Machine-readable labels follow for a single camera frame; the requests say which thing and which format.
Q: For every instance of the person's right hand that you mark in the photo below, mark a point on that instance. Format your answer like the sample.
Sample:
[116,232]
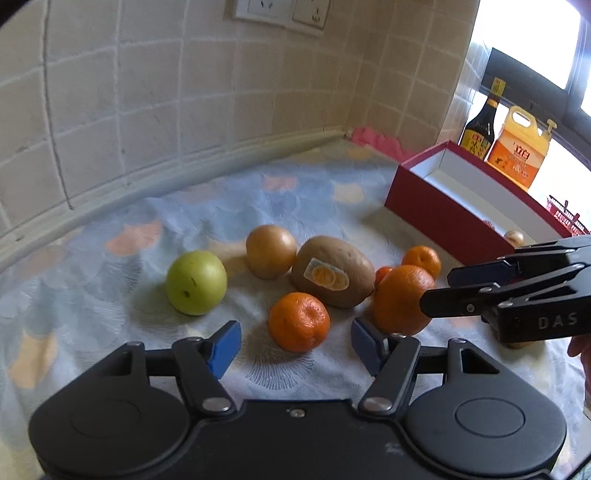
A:
[582,348]

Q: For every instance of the brown kiwi with sticker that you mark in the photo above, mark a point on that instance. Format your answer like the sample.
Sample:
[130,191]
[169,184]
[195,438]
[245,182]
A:
[332,272]

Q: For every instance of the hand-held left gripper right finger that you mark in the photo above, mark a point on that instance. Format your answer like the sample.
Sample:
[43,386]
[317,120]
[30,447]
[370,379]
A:
[364,344]

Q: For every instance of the round golden brown pear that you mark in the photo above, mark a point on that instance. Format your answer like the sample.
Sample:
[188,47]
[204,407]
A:
[270,251]

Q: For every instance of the medium wrinkled tangerine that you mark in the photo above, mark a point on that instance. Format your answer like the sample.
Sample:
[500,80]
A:
[299,323]

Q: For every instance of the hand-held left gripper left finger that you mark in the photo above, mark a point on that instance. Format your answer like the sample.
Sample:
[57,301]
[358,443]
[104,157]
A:
[226,347]

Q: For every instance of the yellow detergent jug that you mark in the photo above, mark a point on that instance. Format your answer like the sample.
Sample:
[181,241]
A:
[519,152]

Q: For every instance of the red plastic basket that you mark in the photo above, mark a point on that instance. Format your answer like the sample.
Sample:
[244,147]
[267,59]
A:
[569,216]

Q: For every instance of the small tangerine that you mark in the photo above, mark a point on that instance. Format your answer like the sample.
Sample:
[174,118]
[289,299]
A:
[422,261]

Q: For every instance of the white wall socket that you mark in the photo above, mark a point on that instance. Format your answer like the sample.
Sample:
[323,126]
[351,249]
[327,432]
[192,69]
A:
[261,8]
[310,14]

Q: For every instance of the dark soy sauce bottle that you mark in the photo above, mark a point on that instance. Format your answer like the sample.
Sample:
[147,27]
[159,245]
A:
[480,129]

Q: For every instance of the green apple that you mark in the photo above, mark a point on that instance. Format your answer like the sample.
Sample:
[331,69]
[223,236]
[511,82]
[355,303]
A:
[196,284]

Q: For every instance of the pink cloth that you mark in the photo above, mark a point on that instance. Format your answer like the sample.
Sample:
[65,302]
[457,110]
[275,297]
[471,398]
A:
[376,139]

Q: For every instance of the large orange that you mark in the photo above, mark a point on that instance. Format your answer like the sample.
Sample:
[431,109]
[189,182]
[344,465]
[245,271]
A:
[399,302]

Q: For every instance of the tiny red-orange fruit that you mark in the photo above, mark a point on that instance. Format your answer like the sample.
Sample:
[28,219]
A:
[381,275]

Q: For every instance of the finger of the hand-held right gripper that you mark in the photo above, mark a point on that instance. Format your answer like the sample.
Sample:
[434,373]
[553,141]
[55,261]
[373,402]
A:
[452,303]
[475,273]

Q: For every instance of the red cardboard box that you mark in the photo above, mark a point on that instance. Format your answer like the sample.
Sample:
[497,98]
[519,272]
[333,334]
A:
[434,207]

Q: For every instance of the small brown round fruit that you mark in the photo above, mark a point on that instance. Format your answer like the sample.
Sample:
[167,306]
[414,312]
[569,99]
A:
[514,237]

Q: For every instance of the dark window frame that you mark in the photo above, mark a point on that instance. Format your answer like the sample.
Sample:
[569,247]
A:
[531,83]

